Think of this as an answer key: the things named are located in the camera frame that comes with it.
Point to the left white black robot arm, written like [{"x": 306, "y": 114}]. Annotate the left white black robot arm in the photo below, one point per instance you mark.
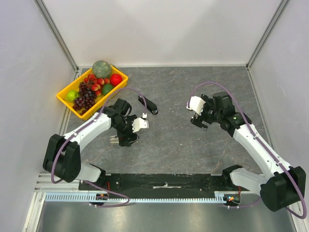
[{"x": 65, "y": 151}]

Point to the green melon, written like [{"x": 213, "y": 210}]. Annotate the green melon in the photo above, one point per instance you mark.
[{"x": 102, "y": 69}]

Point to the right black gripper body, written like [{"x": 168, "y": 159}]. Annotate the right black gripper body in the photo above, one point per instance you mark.
[{"x": 200, "y": 120}]

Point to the red peach cluster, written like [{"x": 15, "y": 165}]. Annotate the red peach cluster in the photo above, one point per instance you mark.
[{"x": 96, "y": 84}]

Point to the light green lime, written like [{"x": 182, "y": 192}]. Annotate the light green lime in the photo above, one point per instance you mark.
[{"x": 71, "y": 95}]

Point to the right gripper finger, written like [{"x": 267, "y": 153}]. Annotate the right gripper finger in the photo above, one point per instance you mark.
[
  {"x": 203, "y": 126},
  {"x": 196, "y": 120}
]

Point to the dark green lime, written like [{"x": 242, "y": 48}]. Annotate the dark green lime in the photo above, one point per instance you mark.
[{"x": 106, "y": 89}]

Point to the red apple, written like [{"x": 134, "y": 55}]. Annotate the red apple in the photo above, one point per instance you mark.
[{"x": 115, "y": 79}]

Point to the purple grape bunch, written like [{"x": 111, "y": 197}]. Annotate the purple grape bunch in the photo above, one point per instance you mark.
[{"x": 85, "y": 101}]

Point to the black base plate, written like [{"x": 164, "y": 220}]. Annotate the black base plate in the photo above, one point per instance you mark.
[{"x": 166, "y": 185}]

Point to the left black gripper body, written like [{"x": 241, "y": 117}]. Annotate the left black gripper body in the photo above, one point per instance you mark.
[{"x": 124, "y": 128}]

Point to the white black stapler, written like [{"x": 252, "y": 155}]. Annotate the white black stapler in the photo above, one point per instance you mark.
[{"x": 114, "y": 139}]

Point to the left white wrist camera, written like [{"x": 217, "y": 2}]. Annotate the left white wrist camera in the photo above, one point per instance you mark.
[{"x": 140, "y": 123}]

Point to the slotted cable duct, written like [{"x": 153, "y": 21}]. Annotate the slotted cable duct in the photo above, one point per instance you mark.
[{"x": 104, "y": 198}]

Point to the yellow plastic tray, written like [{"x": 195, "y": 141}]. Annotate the yellow plastic tray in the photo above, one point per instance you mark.
[{"x": 100, "y": 100}]

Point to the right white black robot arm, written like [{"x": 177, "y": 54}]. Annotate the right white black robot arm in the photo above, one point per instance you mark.
[{"x": 280, "y": 185}]

